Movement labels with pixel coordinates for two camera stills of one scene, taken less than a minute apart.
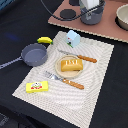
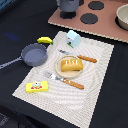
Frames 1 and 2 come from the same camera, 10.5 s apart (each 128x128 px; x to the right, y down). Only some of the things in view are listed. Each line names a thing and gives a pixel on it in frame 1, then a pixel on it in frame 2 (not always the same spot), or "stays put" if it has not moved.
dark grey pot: [91, 18] -> [68, 5]
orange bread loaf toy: [67, 65] stays put
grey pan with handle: [34, 54] stays put
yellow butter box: [38, 86] stays put
